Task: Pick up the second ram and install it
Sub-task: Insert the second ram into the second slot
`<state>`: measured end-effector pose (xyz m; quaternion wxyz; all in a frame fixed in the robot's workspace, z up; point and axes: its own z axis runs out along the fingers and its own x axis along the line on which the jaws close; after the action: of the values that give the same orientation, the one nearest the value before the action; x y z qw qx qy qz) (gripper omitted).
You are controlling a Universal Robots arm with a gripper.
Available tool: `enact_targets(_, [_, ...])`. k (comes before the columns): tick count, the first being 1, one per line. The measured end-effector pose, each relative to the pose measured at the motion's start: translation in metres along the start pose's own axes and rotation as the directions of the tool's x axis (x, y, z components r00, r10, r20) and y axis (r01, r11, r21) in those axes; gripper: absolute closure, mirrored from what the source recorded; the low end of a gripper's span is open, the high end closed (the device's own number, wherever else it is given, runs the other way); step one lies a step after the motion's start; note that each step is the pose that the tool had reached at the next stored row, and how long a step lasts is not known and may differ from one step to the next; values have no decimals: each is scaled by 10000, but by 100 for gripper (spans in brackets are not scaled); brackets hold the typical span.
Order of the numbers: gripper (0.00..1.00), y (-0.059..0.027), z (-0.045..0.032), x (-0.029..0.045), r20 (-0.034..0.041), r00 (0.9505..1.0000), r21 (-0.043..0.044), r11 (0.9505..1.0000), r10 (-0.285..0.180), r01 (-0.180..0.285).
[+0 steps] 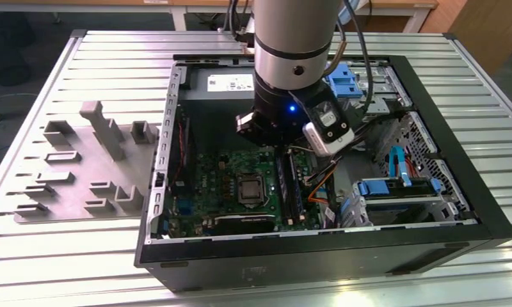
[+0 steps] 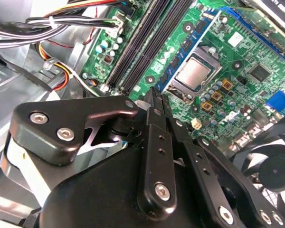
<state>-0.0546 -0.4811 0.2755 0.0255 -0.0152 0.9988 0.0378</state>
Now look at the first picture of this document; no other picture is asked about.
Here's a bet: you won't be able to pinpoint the thin red wire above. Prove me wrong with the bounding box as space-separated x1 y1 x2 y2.
175 123 189 185

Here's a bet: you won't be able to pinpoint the silver CPU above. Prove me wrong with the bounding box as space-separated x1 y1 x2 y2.
238 175 266 204

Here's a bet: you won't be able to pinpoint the black wire bundle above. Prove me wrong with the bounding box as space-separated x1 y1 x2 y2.
305 110 411 186

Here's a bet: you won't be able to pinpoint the grey power supply unit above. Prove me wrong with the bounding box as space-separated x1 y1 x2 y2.
178 65 261 151

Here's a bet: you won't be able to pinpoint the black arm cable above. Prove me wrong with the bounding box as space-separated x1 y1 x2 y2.
225 0 241 33

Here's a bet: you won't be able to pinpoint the orange wire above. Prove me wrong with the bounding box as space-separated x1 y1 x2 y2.
307 172 338 204

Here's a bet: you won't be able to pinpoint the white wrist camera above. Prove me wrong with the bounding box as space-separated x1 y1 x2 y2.
303 95 355 157

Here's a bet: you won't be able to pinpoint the blue plastic drive carrier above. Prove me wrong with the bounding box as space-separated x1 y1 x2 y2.
325 63 365 98

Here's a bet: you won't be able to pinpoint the blue flat data cable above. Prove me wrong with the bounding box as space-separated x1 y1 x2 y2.
389 145 414 188

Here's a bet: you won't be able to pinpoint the black open PC case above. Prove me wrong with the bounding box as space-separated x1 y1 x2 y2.
134 54 512 294

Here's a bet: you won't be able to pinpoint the brown wooden cabinet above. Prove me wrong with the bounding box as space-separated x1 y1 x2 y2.
426 0 512 76

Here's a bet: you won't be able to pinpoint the green motherboard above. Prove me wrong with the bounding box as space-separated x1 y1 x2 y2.
166 148 326 239

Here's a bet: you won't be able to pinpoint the black camera cable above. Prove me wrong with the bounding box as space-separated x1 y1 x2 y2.
339 0 378 113

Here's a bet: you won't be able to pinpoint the hard disk in blue carrier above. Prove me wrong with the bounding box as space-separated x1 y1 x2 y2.
357 177 445 205

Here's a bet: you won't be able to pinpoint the black graphics card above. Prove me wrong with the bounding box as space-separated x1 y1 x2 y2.
213 213 279 236

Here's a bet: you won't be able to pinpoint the silver metal drive cage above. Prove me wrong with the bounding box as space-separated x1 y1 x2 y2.
325 62 414 135

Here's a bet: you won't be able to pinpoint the grey plastic parts rack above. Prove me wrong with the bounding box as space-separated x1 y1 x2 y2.
12 100 162 224

